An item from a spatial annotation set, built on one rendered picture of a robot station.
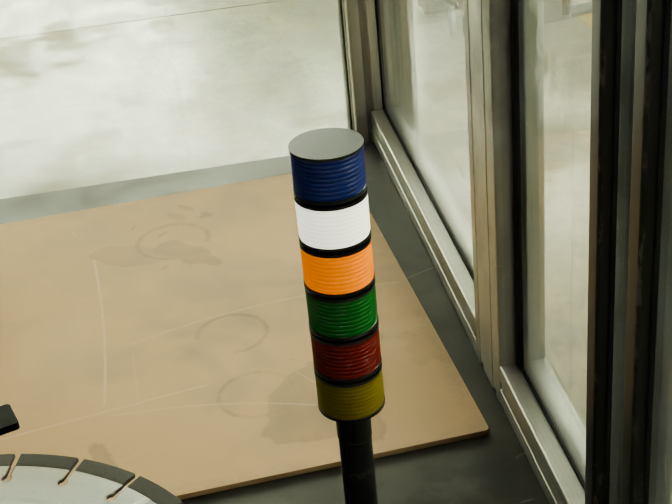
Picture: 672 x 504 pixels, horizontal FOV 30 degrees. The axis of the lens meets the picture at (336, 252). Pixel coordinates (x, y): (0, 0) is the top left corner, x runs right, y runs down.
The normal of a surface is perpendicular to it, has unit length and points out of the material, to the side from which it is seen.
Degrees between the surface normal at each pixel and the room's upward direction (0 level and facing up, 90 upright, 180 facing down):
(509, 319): 90
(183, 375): 0
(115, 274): 0
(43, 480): 0
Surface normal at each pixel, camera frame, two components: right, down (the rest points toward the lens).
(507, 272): 0.17, 0.47
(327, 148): -0.09, -0.87
